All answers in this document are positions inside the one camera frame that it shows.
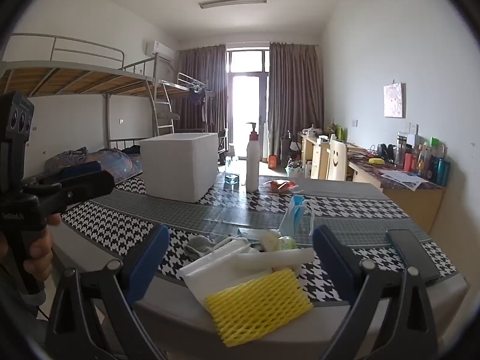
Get grey sock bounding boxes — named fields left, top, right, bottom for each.
left=183, top=235, right=230, bottom=262

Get yellow foam net sleeve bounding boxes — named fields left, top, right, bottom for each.
left=206, top=269, right=313, bottom=347

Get white foam sheet stack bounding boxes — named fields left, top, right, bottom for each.
left=175, top=237, right=275, bottom=304

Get white foam roll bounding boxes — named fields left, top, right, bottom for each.
left=233, top=248, right=316, bottom=270

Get blue face mask pack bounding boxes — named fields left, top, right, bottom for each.
left=278, top=195, right=315, bottom=238

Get green tissue packet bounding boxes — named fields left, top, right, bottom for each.
left=259, top=232, right=297, bottom=252

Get person's left hand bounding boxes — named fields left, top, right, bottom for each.
left=1, top=214, right=62, bottom=282

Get blue plaid quilt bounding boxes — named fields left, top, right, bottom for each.
left=43, top=147, right=143, bottom=184

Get houndstooth tablecloth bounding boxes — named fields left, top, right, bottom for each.
left=63, top=177, right=457, bottom=284

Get black smartphone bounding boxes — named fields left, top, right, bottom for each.
left=386, top=229, right=440, bottom=284

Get metal bunk bed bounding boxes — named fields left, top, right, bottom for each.
left=0, top=32, right=230, bottom=181

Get white styrofoam box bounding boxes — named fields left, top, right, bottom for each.
left=140, top=133, right=218, bottom=203

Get blue liquid spray bottle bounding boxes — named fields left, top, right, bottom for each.
left=224, top=156, right=240, bottom=190

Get long wooden desk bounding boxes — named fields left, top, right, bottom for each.
left=298, top=133, right=446, bottom=233

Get left brown curtain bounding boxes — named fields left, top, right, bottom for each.
left=174, top=45, right=228, bottom=133

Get brown curtain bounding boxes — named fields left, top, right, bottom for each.
left=174, top=45, right=228, bottom=133
left=268, top=42, right=324, bottom=156

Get papers on desk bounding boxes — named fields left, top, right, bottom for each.
left=380, top=170, right=426, bottom=192

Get white pump lotion bottle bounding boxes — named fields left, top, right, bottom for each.
left=246, top=122, right=260, bottom=193

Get bottles cluster on desk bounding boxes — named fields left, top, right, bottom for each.
left=393, top=133, right=451, bottom=187

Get orange floor container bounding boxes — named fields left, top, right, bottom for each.
left=268, top=154, right=278, bottom=170

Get yellow object on desk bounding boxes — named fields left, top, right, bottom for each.
left=368, top=158, right=385, bottom=166

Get glass balcony door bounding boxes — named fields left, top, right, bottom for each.
left=226, top=46, right=269, bottom=161

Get red snack packet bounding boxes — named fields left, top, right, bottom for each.
left=264, top=179, right=302, bottom=194

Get wooden smiley chair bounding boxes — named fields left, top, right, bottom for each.
left=326, top=139, right=348, bottom=181

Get white waste bin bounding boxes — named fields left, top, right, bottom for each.
left=285, top=160, right=304, bottom=178

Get right brown curtain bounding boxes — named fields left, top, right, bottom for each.
left=268, top=42, right=324, bottom=156

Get ceiling tube light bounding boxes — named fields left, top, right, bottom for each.
left=199, top=0, right=268, bottom=10

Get wall air conditioner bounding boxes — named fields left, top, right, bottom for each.
left=145, top=41, right=175, bottom=62

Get cartoon wall picture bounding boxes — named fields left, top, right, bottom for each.
left=383, top=82, right=405, bottom=119

